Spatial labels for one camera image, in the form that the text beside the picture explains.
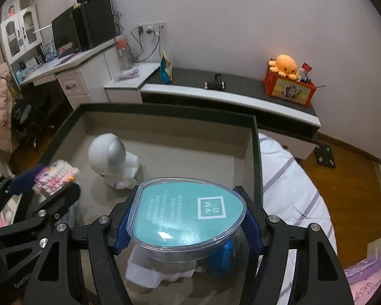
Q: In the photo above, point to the white robot toy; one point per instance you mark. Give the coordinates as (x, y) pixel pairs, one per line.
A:
(114, 152)

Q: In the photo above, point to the clear bottle orange cap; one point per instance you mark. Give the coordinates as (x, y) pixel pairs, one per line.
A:
(125, 55)

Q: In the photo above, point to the pink doll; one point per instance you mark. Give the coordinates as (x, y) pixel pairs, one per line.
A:
(11, 10)

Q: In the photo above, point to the pink storage box dark rim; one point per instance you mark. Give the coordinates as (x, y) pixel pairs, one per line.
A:
(177, 162)

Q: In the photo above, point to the white lamp bar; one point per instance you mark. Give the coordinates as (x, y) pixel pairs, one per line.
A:
(43, 29)

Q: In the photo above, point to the black office chair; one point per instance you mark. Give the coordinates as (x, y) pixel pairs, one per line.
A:
(28, 114)

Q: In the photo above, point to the black computer tower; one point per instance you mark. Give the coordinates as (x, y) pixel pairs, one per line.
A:
(95, 22)

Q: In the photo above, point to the low black-topped cabinet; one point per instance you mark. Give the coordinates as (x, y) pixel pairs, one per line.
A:
(241, 85)

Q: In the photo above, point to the pink building block toy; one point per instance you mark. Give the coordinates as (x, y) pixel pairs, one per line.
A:
(55, 178)

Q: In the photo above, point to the row of books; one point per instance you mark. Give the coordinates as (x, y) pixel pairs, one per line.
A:
(35, 63)

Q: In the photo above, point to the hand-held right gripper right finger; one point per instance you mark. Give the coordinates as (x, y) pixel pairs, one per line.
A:
(252, 228)

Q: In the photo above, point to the blue white box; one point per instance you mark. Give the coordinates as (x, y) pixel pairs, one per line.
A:
(49, 50)

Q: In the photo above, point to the white glass-door cabinet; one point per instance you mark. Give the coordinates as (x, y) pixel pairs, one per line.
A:
(20, 47)

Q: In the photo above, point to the pink packet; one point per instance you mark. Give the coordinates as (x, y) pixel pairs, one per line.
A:
(127, 73)

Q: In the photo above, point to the blue yellow snack bag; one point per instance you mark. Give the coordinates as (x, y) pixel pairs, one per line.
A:
(165, 68)

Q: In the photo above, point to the white striped quilt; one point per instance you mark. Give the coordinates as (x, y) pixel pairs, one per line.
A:
(292, 197)

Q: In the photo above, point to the teal heart-shaped clear case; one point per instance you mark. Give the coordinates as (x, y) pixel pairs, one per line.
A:
(184, 216)

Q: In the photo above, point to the black computer monitor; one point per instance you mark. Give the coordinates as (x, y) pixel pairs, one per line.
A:
(65, 31)

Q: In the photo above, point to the pink printed blanket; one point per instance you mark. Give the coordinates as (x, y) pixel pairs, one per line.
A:
(365, 279)

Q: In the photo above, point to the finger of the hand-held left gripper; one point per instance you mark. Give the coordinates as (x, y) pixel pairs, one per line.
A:
(25, 177)
(63, 197)

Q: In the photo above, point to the orange octopus plush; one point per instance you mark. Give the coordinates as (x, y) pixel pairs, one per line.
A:
(284, 65)

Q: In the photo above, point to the white cloth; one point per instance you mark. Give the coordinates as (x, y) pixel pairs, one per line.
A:
(152, 273)

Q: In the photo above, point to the pink paper sheet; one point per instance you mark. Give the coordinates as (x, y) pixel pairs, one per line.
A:
(65, 57)

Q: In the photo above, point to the small figure with red card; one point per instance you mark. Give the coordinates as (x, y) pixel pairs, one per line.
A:
(304, 71)

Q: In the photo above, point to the black metal bracket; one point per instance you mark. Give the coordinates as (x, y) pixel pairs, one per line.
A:
(325, 155)

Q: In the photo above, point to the blue plastic tube case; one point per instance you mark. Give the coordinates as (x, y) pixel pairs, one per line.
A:
(220, 263)

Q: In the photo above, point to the white desk with drawers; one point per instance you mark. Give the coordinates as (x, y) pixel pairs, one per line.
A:
(76, 84)

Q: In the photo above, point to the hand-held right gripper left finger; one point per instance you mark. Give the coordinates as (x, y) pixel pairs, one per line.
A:
(120, 233)

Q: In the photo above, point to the white wall power outlet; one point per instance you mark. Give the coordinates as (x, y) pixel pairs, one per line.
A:
(152, 26)

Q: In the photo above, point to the red printed crate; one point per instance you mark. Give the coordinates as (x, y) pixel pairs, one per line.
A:
(289, 92)

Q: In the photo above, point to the white side cabinet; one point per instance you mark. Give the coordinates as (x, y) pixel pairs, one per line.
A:
(130, 82)

